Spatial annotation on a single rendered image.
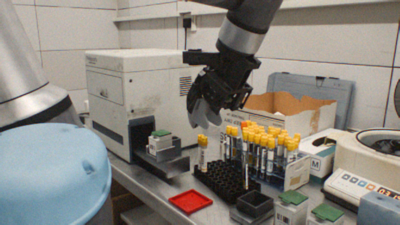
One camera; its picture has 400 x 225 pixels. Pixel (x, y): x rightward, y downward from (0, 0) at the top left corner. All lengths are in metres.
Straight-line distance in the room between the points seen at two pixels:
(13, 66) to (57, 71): 1.73
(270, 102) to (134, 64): 0.55
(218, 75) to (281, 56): 0.67
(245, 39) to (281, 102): 0.67
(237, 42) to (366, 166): 0.39
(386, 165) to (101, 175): 0.56
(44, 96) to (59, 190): 0.16
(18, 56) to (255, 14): 0.33
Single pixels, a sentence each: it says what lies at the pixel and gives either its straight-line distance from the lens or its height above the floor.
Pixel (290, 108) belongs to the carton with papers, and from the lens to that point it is 1.13.
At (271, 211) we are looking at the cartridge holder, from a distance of 0.64.
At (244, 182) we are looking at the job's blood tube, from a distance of 0.68.
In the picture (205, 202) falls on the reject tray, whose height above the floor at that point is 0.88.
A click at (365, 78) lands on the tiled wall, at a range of 1.08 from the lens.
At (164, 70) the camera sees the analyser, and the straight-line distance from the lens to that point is 0.87.
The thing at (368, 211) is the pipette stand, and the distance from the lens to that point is 0.56.
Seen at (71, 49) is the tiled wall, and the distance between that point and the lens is 2.14.
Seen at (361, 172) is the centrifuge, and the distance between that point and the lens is 0.74.
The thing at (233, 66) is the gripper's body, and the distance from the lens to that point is 0.53.
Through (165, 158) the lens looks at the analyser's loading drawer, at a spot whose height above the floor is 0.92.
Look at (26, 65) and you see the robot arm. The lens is 0.39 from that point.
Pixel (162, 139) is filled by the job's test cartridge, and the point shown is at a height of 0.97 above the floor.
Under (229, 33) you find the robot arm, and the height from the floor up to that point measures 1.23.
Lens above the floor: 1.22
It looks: 14 degrees down
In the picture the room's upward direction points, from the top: straight up
